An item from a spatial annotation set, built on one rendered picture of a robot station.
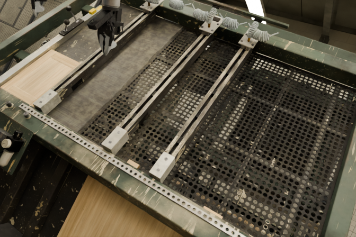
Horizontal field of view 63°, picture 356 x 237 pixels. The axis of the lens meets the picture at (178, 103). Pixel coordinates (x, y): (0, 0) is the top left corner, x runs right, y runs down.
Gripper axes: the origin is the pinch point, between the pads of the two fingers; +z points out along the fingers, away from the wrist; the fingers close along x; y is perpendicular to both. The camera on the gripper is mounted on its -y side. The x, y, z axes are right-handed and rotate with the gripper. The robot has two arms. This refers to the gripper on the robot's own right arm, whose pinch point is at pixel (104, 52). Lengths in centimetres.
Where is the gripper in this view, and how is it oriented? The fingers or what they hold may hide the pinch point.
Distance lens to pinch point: 136.7
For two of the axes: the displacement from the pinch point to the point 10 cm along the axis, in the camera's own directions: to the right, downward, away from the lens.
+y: 5.4, -2.3, 8.1
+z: -1.6, 9.2, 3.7
